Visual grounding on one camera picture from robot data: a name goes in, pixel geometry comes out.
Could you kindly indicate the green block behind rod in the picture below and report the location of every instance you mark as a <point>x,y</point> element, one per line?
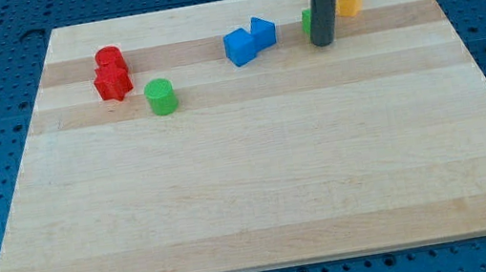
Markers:
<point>306,21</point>

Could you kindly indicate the red star block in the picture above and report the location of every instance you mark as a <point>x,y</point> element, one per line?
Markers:
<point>112,82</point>

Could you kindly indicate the light wooden board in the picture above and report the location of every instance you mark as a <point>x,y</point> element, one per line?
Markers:
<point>373,144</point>

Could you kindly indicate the red cylinder block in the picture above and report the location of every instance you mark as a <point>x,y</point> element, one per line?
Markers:
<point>110,56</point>

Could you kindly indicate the blue cube block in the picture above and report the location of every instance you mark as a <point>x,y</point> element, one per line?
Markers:
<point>239,47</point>

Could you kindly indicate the blue triangular block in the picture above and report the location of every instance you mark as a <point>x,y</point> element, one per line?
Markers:
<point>263,32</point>

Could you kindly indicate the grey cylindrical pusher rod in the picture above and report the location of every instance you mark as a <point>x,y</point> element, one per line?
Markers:
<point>322,22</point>

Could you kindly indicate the green cylinder block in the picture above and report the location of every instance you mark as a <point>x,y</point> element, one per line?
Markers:
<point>161,96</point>

